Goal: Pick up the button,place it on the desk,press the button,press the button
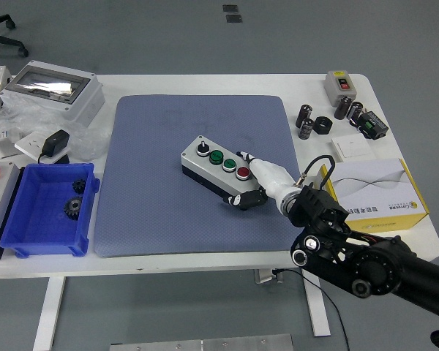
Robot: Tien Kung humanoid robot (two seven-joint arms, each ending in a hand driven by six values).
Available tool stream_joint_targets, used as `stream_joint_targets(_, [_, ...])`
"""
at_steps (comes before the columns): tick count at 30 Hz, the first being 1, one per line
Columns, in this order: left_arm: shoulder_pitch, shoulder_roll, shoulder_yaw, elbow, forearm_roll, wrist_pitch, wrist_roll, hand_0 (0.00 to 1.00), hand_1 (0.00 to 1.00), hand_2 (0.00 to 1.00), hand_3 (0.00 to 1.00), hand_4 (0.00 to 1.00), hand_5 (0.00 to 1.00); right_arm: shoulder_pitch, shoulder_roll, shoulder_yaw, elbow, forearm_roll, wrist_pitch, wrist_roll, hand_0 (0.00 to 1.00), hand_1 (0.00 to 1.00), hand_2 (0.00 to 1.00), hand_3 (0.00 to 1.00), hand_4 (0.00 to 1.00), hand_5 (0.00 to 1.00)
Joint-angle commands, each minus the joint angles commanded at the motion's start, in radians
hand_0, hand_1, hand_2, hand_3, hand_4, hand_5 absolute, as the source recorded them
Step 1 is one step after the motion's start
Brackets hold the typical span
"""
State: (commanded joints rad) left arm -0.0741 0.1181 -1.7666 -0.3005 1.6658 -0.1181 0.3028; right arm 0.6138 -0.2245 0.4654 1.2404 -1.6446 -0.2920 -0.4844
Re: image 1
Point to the grey enclosure with clear lid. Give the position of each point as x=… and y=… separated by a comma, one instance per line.
x=84, y=106

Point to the black hexagonal nut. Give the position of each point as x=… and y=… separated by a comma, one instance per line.
x=322, y=125

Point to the dark floor socket cover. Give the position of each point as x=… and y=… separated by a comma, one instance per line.
x=230, y=8
x=233, y=18

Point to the black power adapter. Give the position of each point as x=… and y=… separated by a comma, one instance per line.
x=56, y=142

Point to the large black gear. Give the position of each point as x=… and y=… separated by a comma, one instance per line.
x=73, y=208

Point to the white wall switch plate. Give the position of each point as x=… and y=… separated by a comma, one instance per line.
x=353, y=147

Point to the black cylindrical capacitor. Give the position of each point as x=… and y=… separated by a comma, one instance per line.
x=355, y=112
x=304, y=115
x=342, y=108
x=306, y=128

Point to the grey under-table bracket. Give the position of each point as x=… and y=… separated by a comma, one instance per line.
x=265, y=276

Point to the black terminal module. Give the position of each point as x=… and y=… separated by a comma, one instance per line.
x=375, y=126

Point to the grey four-button control box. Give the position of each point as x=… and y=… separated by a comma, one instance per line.
x=195, y=159

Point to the blue plastic bin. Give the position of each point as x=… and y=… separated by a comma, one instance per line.
x=36, y=219

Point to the clear plastic bag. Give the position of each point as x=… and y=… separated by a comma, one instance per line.
x=91, y=142

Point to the yellow and white cardboard box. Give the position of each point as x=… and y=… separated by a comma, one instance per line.
x=380, y=183

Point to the grey push-button switch box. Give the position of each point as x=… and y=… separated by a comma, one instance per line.
x=333, y=89

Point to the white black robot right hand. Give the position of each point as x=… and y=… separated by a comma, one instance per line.
x=269, y=177

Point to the black office chair base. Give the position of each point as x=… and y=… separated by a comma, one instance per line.
x=3, y=39

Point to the blue-grey table mat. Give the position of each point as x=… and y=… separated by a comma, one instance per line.
x=150, y=128

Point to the white wall socket plate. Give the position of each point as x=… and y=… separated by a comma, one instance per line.
x=29, y=143

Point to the white table leg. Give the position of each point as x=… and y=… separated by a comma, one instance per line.
x=318, y=311
x=48, y=314

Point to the grey metal plate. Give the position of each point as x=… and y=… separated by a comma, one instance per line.
x=205, y=344

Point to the grey emergency stop control box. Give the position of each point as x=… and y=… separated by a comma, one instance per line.
x=3, y=204

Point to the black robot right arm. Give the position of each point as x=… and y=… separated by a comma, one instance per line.
x=380, y=270

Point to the small black gear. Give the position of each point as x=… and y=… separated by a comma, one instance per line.
x=79, y=186

